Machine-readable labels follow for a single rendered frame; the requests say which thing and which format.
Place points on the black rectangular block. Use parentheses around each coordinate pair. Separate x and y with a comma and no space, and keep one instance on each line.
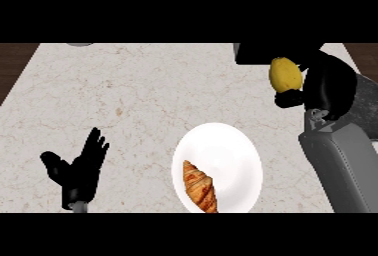
(256,53)

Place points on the yellow lemon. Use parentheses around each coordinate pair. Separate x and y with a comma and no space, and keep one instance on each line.
(286,75)

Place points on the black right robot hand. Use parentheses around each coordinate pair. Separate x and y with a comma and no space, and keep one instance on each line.
(330,86)

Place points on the dark grey pan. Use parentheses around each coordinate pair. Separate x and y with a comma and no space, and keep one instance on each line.
(369,100)

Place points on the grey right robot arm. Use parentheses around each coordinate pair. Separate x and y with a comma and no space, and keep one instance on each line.
(345,173)

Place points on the brown croissant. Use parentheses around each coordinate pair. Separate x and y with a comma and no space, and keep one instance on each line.
(202,188)

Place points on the grey round object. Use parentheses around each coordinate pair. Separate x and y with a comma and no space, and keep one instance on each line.
(81,44)

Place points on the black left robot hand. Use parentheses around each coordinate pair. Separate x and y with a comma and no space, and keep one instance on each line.
(82,173)

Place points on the white plate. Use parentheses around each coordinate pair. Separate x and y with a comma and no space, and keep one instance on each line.
(227,150)

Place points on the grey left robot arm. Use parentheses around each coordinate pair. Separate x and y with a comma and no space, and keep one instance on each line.
(82,208)

